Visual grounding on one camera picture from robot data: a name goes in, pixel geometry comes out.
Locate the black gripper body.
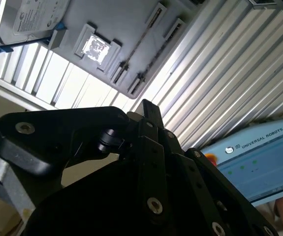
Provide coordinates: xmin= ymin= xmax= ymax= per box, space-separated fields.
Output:
xmin=24 ymin=159 xmax=206 ymax=236

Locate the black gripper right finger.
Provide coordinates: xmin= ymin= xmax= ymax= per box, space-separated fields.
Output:
xmin=142 ymin=99 xmax=280 ymax=236

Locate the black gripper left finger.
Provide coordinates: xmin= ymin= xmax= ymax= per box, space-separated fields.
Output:
xmin=0 ymin=106 xmax=169 ymax=226

